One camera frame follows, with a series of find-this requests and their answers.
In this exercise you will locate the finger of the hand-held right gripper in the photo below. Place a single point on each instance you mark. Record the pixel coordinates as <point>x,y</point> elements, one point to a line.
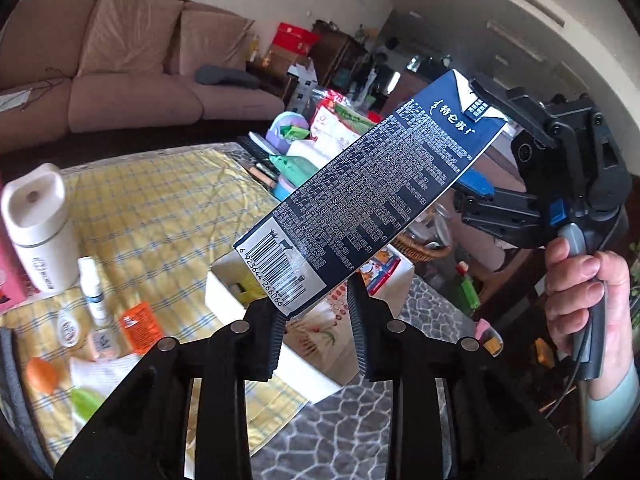
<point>500,215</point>
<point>520,112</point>

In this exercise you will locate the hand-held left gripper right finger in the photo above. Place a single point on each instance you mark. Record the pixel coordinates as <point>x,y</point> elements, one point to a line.
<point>370,340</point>

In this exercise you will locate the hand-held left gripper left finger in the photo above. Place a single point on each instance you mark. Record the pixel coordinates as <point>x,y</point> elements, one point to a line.
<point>265,340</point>

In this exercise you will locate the white cardboard box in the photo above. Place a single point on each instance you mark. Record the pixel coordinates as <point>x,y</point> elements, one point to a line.
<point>310,355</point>

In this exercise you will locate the dark blue milk carton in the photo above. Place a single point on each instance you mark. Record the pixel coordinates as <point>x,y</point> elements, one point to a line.
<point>370,190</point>

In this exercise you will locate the person's right forearm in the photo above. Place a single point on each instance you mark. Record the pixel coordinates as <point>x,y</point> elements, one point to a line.
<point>615,410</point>

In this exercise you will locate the person's right hand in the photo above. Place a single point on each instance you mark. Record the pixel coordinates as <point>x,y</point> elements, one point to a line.
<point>567,290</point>

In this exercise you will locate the green bottle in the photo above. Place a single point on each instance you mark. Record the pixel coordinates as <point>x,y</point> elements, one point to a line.
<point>468,290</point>

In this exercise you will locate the wicker basket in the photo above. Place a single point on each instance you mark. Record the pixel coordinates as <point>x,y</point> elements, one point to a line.
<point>417,250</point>

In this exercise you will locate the grey patterned mat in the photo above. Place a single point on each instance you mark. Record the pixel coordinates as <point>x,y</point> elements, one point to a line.
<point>325,430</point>

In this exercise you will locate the orange packet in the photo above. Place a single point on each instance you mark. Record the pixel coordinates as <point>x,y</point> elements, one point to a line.
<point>142,327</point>

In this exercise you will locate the white tissue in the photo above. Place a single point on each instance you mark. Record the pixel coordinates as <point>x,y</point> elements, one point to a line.
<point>107,372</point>

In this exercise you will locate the small clear bottle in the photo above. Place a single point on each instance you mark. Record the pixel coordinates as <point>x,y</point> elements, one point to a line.
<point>104,345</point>

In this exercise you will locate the yellow checkered tablecloth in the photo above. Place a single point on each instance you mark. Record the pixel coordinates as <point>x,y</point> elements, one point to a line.
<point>165,210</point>

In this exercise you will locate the green leaf-print packet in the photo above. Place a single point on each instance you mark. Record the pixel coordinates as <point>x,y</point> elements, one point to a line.
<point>297,169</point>

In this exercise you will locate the white spray bottle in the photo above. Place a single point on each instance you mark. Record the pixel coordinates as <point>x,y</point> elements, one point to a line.
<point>95,290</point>

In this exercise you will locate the white packet with red label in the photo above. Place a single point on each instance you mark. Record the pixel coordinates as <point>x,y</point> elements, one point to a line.
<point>332,127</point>

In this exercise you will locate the green plastic item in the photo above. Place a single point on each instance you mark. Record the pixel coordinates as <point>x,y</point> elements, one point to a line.
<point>86,404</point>

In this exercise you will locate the dark wooden cabinet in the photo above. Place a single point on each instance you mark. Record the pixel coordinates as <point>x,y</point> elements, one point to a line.
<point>337,55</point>

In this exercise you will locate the small round white jar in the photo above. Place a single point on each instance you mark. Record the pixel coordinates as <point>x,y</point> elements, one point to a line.
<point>68,327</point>

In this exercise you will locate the purple bowl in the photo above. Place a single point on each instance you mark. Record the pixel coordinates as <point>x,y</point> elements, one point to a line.
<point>287,127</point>

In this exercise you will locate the orange ball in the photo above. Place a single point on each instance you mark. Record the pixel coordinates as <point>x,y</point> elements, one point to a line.
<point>41,376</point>

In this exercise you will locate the red gift box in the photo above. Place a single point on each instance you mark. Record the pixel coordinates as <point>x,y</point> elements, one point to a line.
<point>295,36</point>

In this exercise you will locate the white humidifier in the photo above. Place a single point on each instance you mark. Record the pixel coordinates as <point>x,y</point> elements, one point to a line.
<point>37,230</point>

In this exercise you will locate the pink box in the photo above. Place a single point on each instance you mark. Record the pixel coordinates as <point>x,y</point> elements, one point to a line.
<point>10,275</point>

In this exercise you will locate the grey cloth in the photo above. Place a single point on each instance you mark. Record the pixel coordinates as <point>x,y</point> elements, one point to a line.
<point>225,76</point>

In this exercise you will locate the brown sofa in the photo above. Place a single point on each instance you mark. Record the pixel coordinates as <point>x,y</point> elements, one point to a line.
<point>125,105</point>

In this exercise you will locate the brown sofa cushion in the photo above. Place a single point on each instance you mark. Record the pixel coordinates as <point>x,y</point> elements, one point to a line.
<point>212,40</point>
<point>130,30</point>

